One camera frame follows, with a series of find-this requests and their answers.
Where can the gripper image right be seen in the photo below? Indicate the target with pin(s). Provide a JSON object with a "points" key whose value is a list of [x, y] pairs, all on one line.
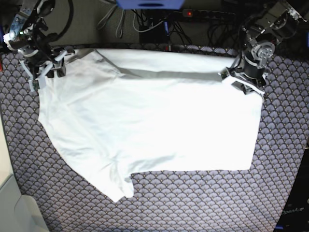
{"points": [[249, 68]]}

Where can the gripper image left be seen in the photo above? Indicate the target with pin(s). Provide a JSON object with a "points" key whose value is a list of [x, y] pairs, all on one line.
{"points": [[43, 62]]}

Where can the white T-shirt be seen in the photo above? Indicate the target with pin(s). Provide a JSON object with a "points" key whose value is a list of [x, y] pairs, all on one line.
{"points": [[120, 112]]}

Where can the black power strip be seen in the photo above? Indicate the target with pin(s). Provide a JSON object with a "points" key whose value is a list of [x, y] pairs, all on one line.
{"points": [[207, 14]]}

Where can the black box behind table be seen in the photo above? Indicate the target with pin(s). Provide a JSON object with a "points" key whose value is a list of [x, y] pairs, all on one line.
{"points": [[158, 35]]}

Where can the blue box overhead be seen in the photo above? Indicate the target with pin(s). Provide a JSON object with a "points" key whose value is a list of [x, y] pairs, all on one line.
{"points": [[150, 4]]}

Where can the black case OpenArm label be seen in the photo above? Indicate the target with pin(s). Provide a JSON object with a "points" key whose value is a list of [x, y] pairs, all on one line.
{"points": [[295, 215]]}

